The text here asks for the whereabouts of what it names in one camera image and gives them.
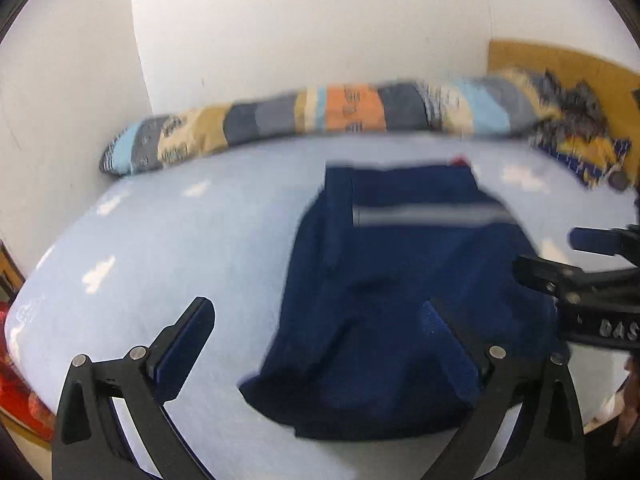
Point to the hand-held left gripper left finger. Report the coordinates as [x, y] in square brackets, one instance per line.
[185, 350]

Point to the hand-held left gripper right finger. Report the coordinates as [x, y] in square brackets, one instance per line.
[450, 355]

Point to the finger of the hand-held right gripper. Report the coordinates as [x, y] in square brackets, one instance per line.
[560, 280]
[600, 241]

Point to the navy blue work jacket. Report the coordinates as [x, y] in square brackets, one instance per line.
[380, 285]

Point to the person's right hand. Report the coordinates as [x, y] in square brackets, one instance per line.
[629, 405]

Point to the yellow blue star-print cloth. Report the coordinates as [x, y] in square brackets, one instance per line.
[590, 155]

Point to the light blue cloud-print bed sheet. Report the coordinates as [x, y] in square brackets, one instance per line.
[175, 240]

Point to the dark leaf-print cloth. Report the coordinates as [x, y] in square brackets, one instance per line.
[580, 107]

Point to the red cloth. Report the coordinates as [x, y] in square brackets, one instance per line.
[25, 400]

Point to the wooden cabinet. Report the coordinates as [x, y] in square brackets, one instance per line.
[10, 275]

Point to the wooden headboard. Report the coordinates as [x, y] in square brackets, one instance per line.
[530, 57]

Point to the striped patchwork rolled quilt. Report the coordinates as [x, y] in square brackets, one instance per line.
[350, 110]

